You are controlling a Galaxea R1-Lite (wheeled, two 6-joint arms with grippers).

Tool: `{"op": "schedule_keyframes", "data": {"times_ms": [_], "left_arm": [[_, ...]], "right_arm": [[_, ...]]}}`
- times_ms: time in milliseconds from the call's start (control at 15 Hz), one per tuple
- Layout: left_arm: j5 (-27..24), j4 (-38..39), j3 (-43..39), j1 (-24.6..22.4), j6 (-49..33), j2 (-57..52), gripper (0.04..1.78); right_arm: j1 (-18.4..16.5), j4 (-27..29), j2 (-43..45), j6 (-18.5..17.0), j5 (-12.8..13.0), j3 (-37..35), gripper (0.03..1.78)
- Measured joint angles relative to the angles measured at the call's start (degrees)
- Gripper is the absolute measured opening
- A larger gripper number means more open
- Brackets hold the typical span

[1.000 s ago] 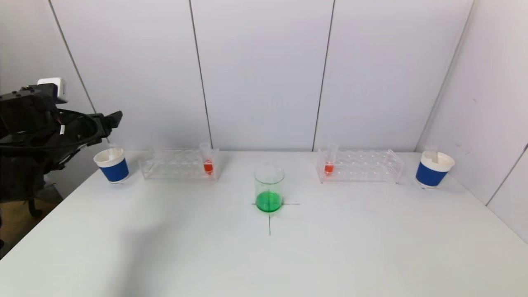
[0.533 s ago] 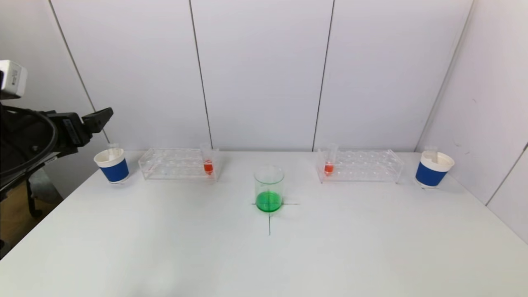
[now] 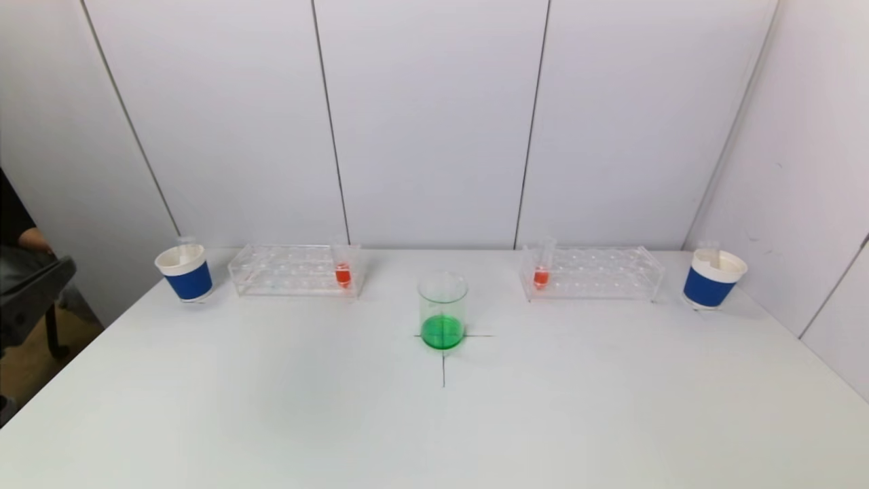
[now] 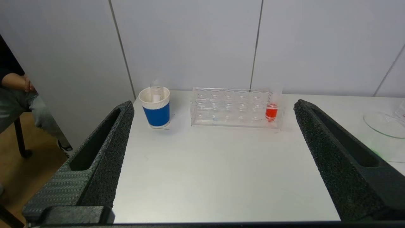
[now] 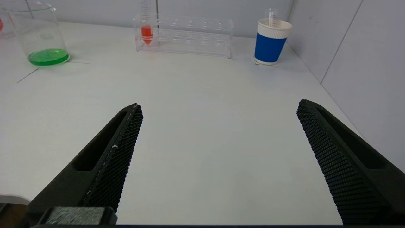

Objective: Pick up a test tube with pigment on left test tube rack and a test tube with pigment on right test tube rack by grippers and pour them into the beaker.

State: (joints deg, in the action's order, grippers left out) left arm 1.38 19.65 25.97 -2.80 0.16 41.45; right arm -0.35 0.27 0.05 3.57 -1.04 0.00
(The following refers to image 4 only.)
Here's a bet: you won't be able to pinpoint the clear acrylic test tube rack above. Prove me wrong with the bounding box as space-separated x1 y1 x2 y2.
190 87 285 129

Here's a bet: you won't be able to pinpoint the test tube with red liquid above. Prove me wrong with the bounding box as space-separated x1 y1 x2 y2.
265 84 283 122

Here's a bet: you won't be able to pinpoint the clear glass beaker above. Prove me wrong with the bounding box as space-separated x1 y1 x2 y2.
363 98 405 139

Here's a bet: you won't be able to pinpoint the test tube with blue liquid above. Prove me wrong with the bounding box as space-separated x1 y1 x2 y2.
150 79 164 103

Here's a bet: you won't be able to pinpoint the seated person in grey trousers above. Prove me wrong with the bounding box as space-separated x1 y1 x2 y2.
0 33 75 158

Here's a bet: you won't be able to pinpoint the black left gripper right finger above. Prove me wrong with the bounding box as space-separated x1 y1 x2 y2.
293 99 405 221

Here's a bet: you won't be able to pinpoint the blue white paper cup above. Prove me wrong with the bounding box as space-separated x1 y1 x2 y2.
139 86 171 129

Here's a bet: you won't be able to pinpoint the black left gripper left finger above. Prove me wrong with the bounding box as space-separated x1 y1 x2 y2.
22 101 135 225

